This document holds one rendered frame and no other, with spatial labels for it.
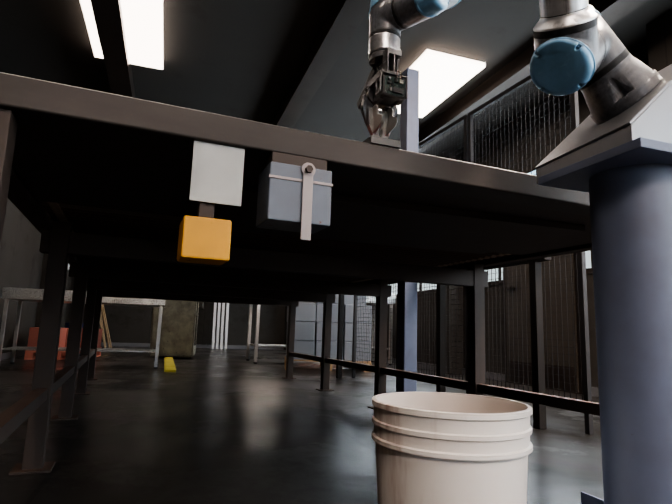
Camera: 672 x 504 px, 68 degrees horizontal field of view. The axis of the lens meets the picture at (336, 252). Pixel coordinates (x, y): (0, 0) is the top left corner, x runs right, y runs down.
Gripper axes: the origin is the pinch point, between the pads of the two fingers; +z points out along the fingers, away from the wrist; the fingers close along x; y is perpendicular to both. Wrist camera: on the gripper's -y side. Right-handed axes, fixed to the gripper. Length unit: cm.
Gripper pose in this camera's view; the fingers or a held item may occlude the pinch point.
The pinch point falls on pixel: (378, 142)
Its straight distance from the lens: 119.6
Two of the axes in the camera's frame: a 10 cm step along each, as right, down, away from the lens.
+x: 9.2, 0.9, 3.8
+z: -0.3, 9.9, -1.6
